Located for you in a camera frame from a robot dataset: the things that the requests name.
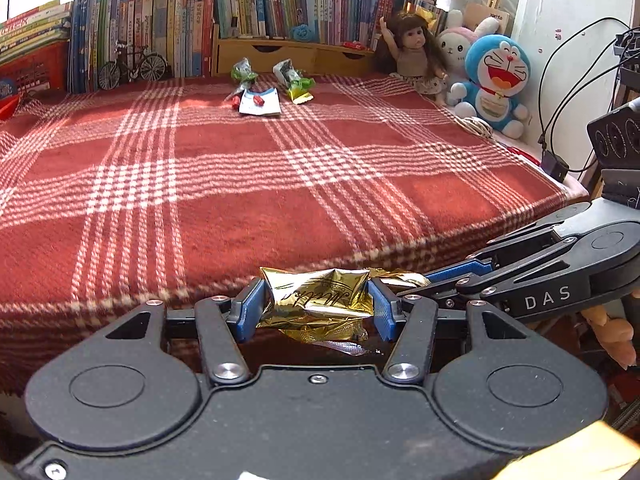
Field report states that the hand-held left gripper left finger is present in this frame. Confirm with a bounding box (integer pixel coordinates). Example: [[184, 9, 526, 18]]
[[105, 277, 266, 386]]

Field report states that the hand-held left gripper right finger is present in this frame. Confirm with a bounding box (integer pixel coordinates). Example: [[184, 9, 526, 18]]
[[367, 278, 531, 385]]

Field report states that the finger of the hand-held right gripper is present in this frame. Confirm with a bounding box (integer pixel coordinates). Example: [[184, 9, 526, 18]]
[[427, 202, 596, 283], [397, 242, 586, 306]]

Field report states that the small gold foil wrapper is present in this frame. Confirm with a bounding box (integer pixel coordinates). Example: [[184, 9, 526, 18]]
[[367, 267, 431, 293], [255, 267, 376, 346]]

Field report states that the white paper bag blue print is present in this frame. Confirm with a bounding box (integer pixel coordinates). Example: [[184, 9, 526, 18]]
[[239, 87, 281, 118]]

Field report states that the green and silver wrapper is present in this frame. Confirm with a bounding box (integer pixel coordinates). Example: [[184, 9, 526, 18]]
[[272, 59, 316, 106]]

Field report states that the green transparent plastic wrapper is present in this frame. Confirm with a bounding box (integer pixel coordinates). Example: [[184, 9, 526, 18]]
[[224, 56, 259, 102]]

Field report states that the person's right hand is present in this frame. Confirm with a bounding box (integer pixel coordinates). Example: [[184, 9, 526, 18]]
[[582, 307, 640, 368]]

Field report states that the black power adapter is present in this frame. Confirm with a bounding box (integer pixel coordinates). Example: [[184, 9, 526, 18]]
[[541, 151, 571, 181]]

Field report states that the red plaid blanket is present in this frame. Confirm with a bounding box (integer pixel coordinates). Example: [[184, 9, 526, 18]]
[[0, 72, 591, 396]]

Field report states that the blue cat plush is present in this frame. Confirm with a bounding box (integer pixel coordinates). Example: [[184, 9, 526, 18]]
[[447, 34, 532, 140]]

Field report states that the white rabbit plush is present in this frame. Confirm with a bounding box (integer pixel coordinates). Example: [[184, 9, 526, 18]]
[[437, 10, 496, 106]]

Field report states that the brown-haired doll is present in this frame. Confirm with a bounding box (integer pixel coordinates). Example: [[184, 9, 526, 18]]
[[375, 2, 451, 106]]

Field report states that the wooden desktop drawer shelf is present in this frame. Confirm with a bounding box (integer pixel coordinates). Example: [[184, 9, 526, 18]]
[[212, 25, 378, 77]]

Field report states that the black model bicycle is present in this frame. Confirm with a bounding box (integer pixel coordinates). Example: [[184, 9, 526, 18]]
[[97, 42, 168, 92]]

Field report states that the row of tall picture books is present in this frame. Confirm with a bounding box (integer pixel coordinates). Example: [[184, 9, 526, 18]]
[[67, 0, 218, 93]]

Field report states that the row of books on shelf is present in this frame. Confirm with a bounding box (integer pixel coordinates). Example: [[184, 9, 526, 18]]
[[212, 0, 436, 46]]

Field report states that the red plastic crate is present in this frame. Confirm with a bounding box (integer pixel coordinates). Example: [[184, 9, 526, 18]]
[[0, 40, 71, 111]]

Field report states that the flat stack of books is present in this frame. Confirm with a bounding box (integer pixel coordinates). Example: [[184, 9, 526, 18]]
[[0, 0, 73, 66]]

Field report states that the black cable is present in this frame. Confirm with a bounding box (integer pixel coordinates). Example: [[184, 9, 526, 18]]
[[537, 17, 636, 153]]

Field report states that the white coiled cord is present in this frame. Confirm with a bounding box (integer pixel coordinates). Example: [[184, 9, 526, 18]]
[[457, 115, 496, 138]]

